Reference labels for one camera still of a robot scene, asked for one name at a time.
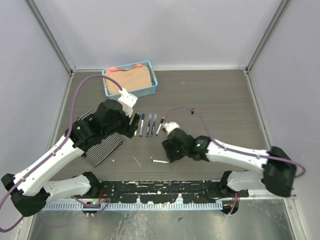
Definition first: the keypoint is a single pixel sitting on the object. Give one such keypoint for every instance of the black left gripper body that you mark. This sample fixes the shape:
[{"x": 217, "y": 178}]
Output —
[{"x": 123, "y": 126}]

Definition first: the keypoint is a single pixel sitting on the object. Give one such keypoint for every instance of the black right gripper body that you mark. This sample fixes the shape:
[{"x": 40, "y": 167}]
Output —
[{"x": 174, "y": 152}]

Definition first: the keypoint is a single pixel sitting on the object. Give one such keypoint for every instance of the white pen blue end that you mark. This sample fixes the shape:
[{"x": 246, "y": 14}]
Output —
[{"x": 141, "y": 125}]

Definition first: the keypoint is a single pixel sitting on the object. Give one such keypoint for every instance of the purple gel pen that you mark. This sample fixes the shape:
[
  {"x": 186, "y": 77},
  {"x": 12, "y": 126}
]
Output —
[{"x": 148, "y": 125}]

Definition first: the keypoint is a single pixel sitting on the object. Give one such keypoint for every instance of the cyan gel pen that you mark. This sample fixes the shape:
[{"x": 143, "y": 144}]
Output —
[{"x": 153, "y": 125}]

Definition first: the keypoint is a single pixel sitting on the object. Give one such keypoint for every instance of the white pen black tip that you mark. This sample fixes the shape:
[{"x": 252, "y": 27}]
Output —
[{"x": 159, "y": 128}]

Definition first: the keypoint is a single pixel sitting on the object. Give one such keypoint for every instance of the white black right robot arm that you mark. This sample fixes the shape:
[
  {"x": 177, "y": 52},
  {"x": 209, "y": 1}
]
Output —
[{"x": 263, "y": 169}]

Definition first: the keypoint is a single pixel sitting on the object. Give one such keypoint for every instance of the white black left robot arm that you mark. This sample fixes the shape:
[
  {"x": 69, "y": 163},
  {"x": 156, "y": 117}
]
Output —
[{"x": 31, "y": 189}]

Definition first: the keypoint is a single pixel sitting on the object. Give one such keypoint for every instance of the black white striped cloth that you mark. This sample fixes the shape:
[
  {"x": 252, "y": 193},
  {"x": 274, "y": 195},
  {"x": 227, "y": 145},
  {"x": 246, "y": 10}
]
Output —
[{"x": 98, "y": 153}]

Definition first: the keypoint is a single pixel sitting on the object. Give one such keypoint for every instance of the peach folded cloth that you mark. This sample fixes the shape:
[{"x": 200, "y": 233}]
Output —
[{"x": 133, "y": 78}]

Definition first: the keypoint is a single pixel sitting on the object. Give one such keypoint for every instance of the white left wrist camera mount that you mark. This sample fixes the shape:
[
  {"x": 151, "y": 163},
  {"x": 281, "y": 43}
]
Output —
[{"x": 127, "y": 101}]

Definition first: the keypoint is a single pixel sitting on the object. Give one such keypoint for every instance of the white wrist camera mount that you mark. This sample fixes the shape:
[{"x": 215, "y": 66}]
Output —
[
  {"x": 127, "y": 101},
  {"x": 168, "y": 127}
]

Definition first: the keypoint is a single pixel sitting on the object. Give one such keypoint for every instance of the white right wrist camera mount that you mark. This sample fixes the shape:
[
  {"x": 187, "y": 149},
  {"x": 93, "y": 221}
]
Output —
[{"x": 168, "y": 127}]

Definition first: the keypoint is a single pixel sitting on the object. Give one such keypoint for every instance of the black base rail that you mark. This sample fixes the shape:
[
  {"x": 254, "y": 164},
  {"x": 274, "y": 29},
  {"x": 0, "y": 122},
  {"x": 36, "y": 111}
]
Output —
[{"x": 160, "y": 192}]

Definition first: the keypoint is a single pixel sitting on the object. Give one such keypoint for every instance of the slotted cable duct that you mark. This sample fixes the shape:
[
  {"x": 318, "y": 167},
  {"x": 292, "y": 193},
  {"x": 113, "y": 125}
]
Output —
[{"x": 176, "y": 206}]

